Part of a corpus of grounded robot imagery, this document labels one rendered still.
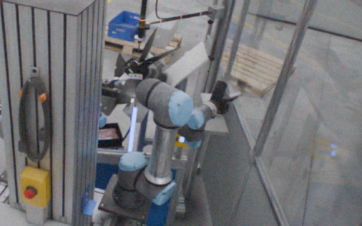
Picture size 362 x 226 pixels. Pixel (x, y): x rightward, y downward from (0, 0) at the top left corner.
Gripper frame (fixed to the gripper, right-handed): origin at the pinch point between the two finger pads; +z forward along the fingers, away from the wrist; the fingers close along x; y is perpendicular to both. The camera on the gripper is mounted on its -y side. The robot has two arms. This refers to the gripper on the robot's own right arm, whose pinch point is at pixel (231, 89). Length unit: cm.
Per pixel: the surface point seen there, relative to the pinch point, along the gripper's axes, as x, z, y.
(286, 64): 17.0, 20.8, -11.5
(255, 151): 9, 21, 45
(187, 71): -47, 34, 15
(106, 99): -87, -1, 35
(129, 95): -61, -7, 21
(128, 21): -306, 269, 84
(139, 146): -78, 23, 82
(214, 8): -48, 65, -19
